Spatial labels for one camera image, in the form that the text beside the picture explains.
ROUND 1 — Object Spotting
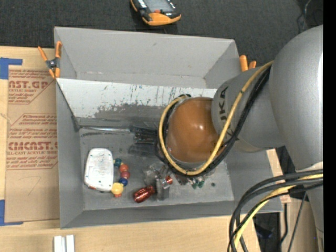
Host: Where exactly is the grey metal bin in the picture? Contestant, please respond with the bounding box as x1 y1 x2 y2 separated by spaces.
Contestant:
54 26 285 229

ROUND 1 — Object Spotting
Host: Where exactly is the black ribbed tool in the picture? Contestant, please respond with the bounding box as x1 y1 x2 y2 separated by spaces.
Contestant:
129 124 159 144

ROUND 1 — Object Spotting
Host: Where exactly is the red metallic cylinder tool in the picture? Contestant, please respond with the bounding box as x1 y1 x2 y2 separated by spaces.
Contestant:
133 185 156 204

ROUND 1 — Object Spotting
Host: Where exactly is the coloured bead ring toy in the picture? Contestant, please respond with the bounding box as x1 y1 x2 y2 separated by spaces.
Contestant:
111 158 131 198

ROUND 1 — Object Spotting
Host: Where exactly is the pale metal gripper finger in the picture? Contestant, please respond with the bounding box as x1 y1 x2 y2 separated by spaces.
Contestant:
143 163 169 184
156 177 172 201

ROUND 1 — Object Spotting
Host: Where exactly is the white plastic device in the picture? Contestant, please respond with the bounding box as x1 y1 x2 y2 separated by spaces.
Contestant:
83 148 114 193

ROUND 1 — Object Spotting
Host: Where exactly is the brown cardboard board red print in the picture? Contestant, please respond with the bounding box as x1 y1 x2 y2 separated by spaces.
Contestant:
0 45 61 227

